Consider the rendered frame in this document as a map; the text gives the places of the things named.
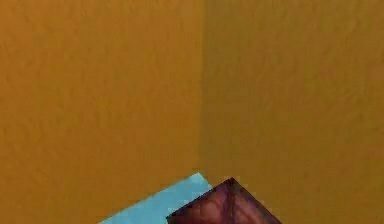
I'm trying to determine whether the dark red wooden cabinet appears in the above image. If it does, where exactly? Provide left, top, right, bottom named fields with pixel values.
left=165, top=176, right=285, bottom=224

